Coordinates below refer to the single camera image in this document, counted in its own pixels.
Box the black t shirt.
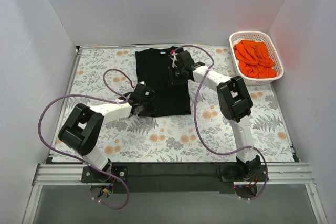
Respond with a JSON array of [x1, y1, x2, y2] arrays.
[[135, 46, 191, 118]]

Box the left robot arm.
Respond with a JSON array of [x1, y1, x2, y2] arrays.
[[58, 100, 155, 182]]

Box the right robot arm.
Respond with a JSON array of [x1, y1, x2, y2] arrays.
[[169, 63, 261, 181]]

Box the orange t shirt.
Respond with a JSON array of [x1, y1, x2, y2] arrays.
[[233, 40, 277, 79]]

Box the white perforated plastic basket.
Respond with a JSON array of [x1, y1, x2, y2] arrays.
[[229, 31, 284, 85]]

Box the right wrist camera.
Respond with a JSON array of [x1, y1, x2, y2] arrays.
[[170, 51, 205, 71]]

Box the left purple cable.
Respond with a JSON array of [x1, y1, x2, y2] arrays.
[[38, 68, 131, 210]]

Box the purple cable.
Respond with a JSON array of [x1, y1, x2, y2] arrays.
[[170, 45, 269, 202], [38, 68, 131, 210]]

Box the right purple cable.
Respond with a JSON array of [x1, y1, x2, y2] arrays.
[[170, 45, 269, 202]]

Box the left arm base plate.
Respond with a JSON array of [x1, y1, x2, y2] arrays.
[[81, 166, 128, 183]]

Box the aluminium back rail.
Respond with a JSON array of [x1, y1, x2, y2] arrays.
[[81, 43, 229, 50]]

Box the aluminium rail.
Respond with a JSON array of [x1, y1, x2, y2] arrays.
[[81, 43, 229, 50], [33, 162, 315, 185]]

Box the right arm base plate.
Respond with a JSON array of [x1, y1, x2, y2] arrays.
[[216, 163, 268, 182]]

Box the aluminium front rail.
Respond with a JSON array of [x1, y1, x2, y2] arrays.
[[33, 162, 315, 185]]

